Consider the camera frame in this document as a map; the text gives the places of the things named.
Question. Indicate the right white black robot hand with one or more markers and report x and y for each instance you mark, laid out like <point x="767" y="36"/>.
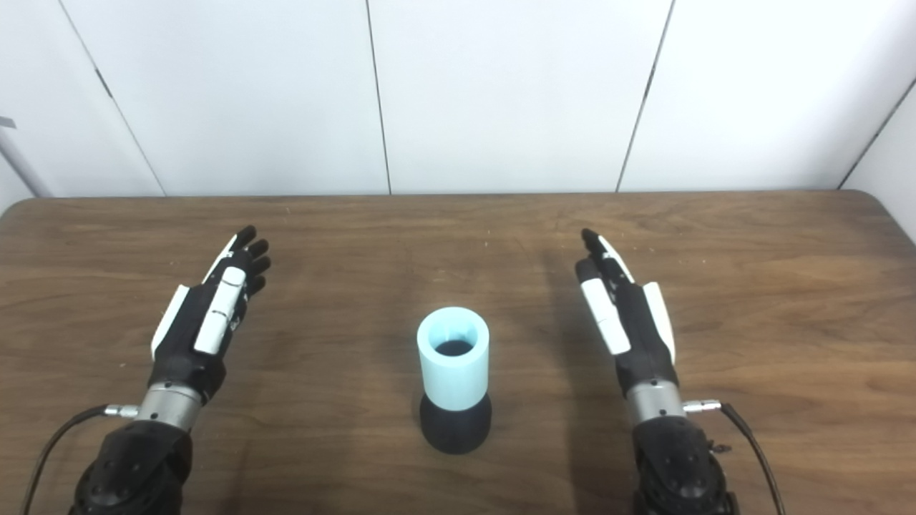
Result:
<point x="640" y="336"/>

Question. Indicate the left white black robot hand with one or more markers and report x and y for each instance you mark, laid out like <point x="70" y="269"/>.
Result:
<point x="193" y="336"/>

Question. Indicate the light blue cylinder cup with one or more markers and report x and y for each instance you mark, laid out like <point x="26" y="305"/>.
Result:
<point x="454" y="379"/>

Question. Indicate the black funnel-shaped nozzle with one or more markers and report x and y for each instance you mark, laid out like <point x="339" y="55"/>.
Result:
<point x="454" y="429"/>

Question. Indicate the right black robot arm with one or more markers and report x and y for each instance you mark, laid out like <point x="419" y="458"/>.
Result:
<point x="676" y="465"/>

